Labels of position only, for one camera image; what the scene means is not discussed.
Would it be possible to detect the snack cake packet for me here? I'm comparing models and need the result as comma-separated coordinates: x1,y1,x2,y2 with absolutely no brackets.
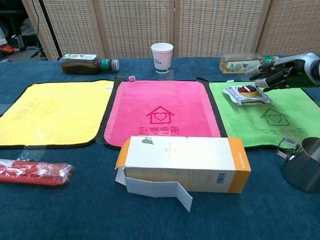
221,83,273,107

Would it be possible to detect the black tripod stand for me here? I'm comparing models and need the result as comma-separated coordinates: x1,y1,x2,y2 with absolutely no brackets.
30,0,63,61

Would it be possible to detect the thin black hanging cable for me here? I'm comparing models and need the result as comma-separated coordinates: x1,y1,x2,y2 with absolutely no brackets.
34,0,41,50

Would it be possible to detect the pink towel mat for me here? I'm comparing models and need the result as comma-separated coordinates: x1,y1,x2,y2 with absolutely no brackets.
96,75,227,151

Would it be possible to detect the black office chair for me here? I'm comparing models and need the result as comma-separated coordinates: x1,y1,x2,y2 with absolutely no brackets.
0,6,29,52

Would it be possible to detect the yellow towel mat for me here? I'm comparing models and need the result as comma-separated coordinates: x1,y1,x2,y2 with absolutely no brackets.
0,79,115,150

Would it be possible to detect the pale yellow tea bottle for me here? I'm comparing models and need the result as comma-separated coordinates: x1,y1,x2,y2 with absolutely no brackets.
218,52,280,75

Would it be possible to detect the clear tape strip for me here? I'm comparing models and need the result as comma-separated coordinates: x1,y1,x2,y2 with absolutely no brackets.
16,144,50,162

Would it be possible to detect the white paper cup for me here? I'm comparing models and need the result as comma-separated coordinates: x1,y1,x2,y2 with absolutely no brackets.
150,42,174,75

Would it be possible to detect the wicker folding screen panel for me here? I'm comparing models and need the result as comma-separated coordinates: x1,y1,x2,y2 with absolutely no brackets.
256,0,320,56
173,0,273,58
92,0,176,59
21,0,106,61

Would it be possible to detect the stainless steel mug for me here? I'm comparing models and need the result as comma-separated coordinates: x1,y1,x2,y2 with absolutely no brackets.
276,136,320,193

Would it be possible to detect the green towel mat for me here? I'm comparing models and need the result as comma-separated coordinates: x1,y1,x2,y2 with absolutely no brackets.
196,77,320,150

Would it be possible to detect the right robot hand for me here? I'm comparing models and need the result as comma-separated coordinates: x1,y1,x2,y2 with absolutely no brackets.
244,52,317,93

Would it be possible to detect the orange object on floor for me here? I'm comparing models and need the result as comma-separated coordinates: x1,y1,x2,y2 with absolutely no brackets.
0,44,15,55

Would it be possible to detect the white and orange carton box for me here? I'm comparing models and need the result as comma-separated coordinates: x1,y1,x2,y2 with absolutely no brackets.
114,135,252,213

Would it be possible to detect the dark tea bottle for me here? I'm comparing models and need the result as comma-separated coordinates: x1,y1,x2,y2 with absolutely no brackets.
59,53,120,76

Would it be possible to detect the red item in plastic wrap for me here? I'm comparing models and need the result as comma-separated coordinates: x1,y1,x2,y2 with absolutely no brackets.
0,158,76,187

